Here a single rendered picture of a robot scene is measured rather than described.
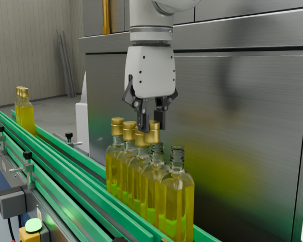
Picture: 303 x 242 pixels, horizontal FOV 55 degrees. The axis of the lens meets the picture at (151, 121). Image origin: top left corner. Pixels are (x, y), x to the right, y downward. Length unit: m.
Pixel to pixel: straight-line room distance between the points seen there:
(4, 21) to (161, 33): 9.67
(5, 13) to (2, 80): 2.01
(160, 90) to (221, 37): 0.18
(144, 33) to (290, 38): 0.25
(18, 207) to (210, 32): 0.89
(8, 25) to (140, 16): 9.73
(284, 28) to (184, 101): 0.28
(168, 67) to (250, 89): 0.17
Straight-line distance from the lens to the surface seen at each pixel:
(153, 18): 0.55
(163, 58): 0.58
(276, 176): 0.60
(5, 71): 10.01
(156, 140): 0.60
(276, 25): 0.58
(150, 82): 0.56
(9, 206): 1.19
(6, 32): 10.16
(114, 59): 1.06
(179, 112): 0.74
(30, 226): 0.94
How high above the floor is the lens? 1.49
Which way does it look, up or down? 12 degrees down
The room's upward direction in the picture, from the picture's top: straight up
